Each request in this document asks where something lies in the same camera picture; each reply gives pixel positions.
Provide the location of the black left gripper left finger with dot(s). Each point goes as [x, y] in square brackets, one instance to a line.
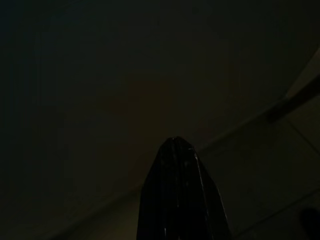
[160, 197]

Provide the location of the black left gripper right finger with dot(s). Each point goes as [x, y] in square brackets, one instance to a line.
[200, 202]

